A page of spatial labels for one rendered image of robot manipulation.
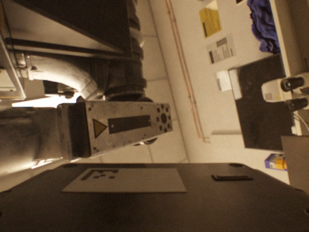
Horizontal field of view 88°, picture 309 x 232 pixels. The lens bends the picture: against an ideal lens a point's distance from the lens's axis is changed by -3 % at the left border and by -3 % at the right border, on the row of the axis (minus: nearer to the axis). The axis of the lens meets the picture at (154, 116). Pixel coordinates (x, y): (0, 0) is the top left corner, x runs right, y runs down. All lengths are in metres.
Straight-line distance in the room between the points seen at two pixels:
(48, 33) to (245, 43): 1.67
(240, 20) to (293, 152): 1.21
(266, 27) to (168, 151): 1.69
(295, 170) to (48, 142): 1.14
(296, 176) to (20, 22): 1.24
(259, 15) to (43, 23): 1.32
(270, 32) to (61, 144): 1.33
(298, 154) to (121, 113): 1.01
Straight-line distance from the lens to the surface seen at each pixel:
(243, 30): 1.84
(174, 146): 2.37
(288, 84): 0.70
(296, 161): 1.17
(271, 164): 1.69
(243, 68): 1.54
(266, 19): 1.41
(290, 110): 0.72
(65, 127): 0.25
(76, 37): 0.30
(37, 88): 1.83
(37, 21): 0.28
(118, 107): 0.28
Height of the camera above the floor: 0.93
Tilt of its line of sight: 55 degrees up
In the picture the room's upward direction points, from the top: 99 degrees counter-clockwise
